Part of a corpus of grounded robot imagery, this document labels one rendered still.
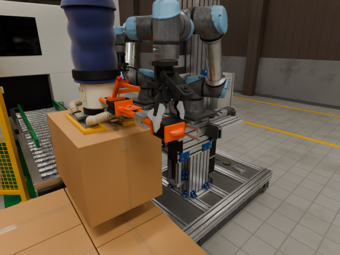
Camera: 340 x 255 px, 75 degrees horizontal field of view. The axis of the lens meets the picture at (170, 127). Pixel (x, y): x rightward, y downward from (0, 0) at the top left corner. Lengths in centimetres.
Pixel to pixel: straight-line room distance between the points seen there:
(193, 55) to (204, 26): 52
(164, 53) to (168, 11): 10
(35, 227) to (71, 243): 25
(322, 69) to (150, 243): 600
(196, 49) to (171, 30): 97
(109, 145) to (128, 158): 12
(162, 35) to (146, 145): 59
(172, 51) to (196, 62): 97
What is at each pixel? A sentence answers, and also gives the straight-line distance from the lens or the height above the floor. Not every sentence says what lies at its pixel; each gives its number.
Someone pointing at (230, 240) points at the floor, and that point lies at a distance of 203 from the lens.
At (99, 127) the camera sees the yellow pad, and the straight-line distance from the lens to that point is 107.
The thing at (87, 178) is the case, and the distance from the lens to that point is 100.
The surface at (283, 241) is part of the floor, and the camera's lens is 215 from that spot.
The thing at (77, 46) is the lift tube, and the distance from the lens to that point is 112.
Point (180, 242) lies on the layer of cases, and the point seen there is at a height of 54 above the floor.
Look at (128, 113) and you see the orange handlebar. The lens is 86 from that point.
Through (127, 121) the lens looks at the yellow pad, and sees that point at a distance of 112.
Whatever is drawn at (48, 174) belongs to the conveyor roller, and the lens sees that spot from 193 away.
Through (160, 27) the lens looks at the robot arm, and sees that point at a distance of 64.
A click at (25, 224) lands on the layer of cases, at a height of 54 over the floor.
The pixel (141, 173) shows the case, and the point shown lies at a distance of 112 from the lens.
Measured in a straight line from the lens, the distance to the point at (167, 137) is 65.
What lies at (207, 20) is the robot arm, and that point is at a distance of 109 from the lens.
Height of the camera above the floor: 145
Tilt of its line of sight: 20 degrees down
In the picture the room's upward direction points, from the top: straight up
